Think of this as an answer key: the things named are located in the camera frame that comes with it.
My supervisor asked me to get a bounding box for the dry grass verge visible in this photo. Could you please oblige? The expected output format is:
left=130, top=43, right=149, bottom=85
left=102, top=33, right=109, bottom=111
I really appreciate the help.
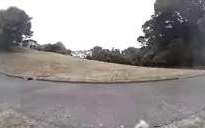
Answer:
left=0, top=98, right=41, bottom=128

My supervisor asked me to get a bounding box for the row of trees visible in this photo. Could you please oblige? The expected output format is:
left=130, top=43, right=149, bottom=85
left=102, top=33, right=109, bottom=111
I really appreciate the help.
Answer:
left=39, top=0, right=205, bottom=69

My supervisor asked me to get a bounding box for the grey asphalt road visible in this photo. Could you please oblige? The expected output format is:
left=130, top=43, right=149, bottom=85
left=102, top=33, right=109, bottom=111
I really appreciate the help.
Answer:
left=0, top=69, right=205, bottom=128

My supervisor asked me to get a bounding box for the building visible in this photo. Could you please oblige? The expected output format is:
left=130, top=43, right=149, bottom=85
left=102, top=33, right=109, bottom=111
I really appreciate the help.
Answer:
left=21, top=38, right=39, bottom=50

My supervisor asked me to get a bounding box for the robot's own part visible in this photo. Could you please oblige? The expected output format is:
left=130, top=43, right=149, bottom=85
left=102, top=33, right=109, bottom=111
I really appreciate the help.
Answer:
left=134, top=119, right=150, bottom=128

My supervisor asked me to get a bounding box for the kerb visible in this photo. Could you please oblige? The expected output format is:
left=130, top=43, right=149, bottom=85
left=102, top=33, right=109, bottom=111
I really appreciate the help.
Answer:
left=0, top=67, right=205, bottom=84

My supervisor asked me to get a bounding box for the large dark tree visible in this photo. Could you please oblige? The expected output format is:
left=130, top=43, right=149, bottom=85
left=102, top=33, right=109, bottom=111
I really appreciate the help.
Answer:
left=0, top=6, right=34, bottom=52

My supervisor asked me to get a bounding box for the dry grass slope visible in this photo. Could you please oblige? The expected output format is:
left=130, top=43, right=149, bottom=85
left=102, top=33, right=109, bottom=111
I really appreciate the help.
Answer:
left=0, top=49, right=205, bottom=84

